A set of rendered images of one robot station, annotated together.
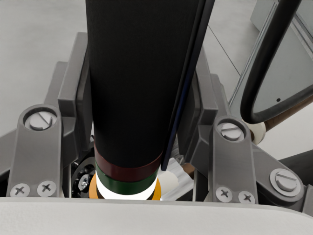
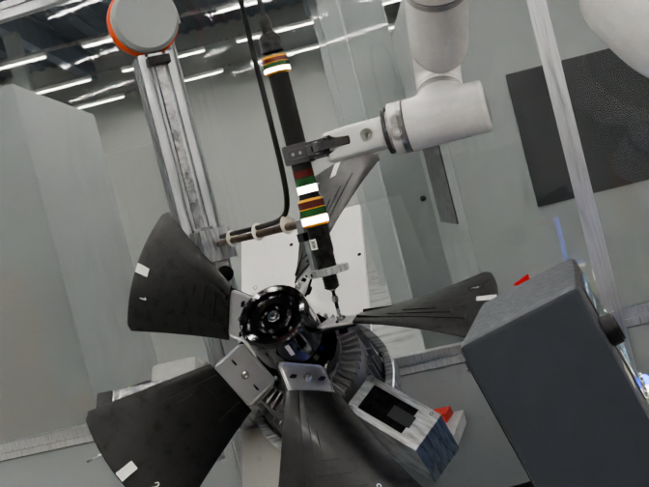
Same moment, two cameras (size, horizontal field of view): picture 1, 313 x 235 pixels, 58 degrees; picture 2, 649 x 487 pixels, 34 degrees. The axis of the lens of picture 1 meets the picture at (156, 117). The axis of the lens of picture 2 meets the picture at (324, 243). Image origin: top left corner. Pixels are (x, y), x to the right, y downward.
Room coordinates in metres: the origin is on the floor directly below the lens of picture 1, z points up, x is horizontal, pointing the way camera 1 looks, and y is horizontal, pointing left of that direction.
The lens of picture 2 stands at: (-0.59, 1.64, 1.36)
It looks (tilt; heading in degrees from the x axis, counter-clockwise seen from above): 2 degrees down; 292
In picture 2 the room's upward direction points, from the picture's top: 14 degrees counter-clockwise
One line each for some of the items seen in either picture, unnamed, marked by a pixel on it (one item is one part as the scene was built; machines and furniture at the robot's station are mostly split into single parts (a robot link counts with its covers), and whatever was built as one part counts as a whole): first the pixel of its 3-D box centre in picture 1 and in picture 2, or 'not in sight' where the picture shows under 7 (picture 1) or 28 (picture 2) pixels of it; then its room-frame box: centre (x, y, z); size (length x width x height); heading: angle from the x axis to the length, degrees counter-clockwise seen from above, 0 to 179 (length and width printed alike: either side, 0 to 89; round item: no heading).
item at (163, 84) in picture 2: not in sight; (191, 192); (0.55, -0.48, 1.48); 0.05 x 0.03 x 0.62; 44
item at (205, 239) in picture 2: not in sight; (211, 244); (0.52, -0.44, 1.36); 0.10 x 0.07 x 0.08; 134
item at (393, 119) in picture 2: not in sight; (398, 128); (-0.09, -0.02, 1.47); 0.09 x 0.03 x 0.08; 99
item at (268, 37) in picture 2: not in sight; (297, 153); (0.08, 0.01, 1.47); 0.04 x 0.04 x 0.46
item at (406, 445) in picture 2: not in sight; (402, 428); (0.04, -0.03, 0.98); 0.20 x 0.16 x 0.20; 99
